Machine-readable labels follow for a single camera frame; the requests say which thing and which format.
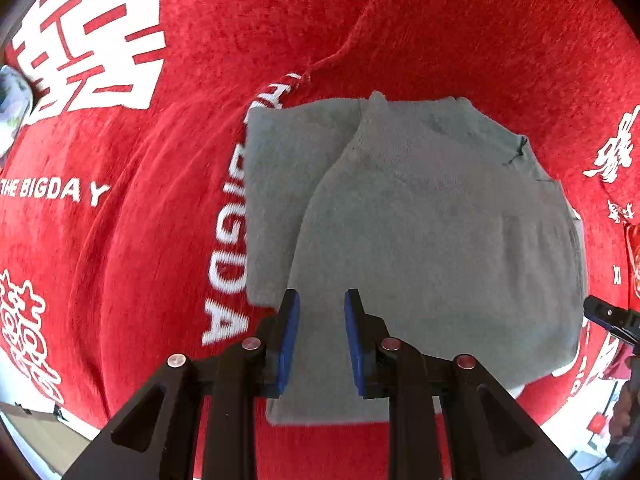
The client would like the red flat packet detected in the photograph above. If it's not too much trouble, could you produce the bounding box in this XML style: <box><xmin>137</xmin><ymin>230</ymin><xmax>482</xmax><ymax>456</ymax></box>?
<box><xmin>622</xmin><ymin>222</ymin><xmax>640</xmax><ymax>301</ymax></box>

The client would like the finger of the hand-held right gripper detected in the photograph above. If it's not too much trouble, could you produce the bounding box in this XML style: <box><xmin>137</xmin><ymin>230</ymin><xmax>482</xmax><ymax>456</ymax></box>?
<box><xmin>582</xmin><ymin>296</ymin><xmax>640</xmax><ymax>343</ymax></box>

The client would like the red printed blanket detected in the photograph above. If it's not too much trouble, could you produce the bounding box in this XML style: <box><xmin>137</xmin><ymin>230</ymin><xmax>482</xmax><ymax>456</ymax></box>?
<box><xmin>0</xmin><ymin>0</ymin><xmax>640</xmax><ymax>480</ymax></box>

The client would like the white patterned cloth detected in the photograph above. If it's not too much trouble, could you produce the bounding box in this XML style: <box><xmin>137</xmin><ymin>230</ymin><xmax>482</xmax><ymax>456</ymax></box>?
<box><xmin>0</xmin><ymin>65</ymin><xmax>33</xmax><ymax>156</ymax></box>

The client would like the person's right hand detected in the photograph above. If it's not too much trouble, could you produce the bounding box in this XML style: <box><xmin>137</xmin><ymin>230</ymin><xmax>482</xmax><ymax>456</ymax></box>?
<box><xmin>606</xmin><ymin>387</ymin><xmax>638</xmax><ymax>461</ymax></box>

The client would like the grey sweater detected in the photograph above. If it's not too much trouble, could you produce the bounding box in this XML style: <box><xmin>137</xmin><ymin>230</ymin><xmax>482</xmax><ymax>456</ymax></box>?
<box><xmin>242</xmin><ymin>91</ymin><xmax>590</xmax><ymax>427</ymax></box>

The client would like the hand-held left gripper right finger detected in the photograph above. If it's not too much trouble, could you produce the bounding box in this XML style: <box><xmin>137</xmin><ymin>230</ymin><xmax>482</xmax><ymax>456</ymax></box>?
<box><xmin>344</xmin><ymin>289</ymin><xmax>583</xmax><ymax>480</ymax></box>

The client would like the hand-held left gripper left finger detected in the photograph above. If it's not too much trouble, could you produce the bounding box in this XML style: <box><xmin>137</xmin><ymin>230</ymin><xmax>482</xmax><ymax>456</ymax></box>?
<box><xmin>62</xmin><ymin>289</ymin><xmax>301</xmax><ymax>480</ymax></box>

